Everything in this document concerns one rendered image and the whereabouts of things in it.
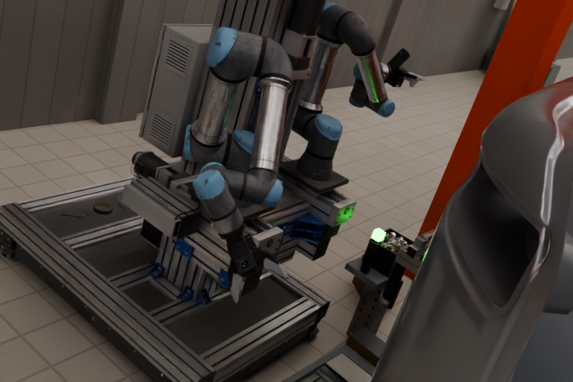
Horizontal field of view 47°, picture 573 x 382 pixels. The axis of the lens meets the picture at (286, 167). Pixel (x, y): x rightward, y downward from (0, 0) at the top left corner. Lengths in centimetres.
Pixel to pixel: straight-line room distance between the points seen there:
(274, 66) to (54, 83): 273
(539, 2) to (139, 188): 152
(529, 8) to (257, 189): 122
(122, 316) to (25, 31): 211
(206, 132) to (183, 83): 43
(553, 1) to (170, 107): 141
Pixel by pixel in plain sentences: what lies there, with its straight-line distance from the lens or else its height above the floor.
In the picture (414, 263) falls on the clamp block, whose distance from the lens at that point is 200.
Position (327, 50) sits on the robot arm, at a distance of 255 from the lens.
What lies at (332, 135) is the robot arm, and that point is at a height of 101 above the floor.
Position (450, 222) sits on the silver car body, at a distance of 106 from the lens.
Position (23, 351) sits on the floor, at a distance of 273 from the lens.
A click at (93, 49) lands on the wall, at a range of 448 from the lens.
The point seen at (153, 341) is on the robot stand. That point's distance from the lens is 249.
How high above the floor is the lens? 183
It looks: 23 degrees down
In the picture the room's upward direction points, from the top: 17 degrees clockwise
